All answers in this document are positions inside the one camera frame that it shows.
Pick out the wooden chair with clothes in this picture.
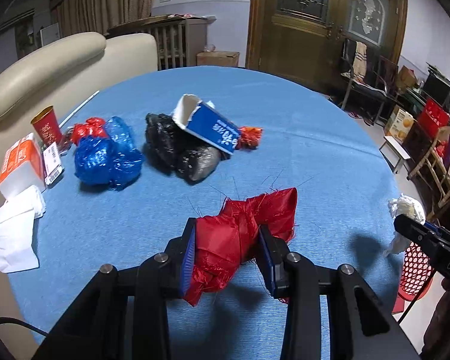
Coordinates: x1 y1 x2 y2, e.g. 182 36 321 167
338 38 398 124

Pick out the light blue plastic bag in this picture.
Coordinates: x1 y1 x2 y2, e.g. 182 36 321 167
105 116 136 152

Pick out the blue white paper carton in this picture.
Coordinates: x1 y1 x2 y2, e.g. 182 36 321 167
172 94 241 155

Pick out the dark snack packet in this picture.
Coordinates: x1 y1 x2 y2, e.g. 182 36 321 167
57 127 74 156

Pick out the orange white tissue pack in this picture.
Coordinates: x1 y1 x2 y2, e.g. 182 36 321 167
0 133 45 200

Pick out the black cable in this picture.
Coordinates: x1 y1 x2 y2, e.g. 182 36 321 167
0 317 50 338

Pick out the white purple medicine box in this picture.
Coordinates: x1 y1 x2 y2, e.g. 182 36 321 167
43 142 64 186

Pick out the beige leather armchair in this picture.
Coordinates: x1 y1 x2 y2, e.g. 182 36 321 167
0 31 159 360

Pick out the red plastic mesh basket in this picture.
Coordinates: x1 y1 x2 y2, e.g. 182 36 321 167
392 243 433 314

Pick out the dark blue plastic bag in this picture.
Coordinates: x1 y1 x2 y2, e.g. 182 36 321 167
74 136 145 189

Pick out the wooden glass panel door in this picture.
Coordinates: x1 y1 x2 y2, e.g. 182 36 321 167
245 0 407 93

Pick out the white plastic straw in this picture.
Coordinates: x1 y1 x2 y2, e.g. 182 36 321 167
59 90 100 128

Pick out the small red orange wrapper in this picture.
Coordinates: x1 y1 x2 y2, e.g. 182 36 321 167
235 126 263 150

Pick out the red plastic bag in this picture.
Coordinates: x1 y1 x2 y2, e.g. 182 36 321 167
71 117 109 146

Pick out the white plastic bag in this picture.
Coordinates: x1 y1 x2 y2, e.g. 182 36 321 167
383 193 426 257

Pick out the red paper cup gold rim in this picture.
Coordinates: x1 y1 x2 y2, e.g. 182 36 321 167
31 106 62 146

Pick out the white folded tissue stack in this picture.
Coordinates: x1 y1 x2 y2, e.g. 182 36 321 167
0 185 46 274

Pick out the black plastic bag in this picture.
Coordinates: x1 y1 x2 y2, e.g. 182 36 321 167
145 113 229 185

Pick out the yellow printed cardboard box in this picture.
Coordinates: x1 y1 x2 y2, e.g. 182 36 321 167
384 106 415 143

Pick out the blue round tablecloth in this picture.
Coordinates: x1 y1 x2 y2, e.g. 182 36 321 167
10 67 414 359

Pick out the red fabric scrap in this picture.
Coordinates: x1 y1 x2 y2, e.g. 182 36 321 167
184 188 297 306

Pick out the brown wooden cabinet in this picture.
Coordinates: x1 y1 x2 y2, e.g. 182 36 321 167
107 14 211 70

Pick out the red gift bag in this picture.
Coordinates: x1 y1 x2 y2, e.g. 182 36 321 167
418 97 450 139

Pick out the cardboard box on floor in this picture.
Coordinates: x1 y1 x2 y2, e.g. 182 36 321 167
196 51 240 68

